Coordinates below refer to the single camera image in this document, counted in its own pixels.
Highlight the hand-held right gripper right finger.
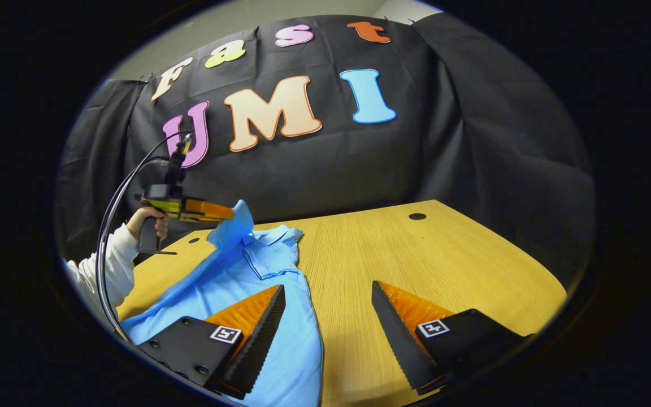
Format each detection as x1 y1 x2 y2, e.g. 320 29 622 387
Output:
371 280 535 396

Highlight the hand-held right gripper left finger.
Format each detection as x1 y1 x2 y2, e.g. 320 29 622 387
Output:
136 284 287 397

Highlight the light blue T-shirt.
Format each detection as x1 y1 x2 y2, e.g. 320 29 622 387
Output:
119 199 325 407

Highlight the black backdrop cloth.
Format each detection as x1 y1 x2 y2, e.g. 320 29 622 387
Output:
54 12 596 283

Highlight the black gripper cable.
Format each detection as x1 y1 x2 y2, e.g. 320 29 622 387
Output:
95 130 195 343

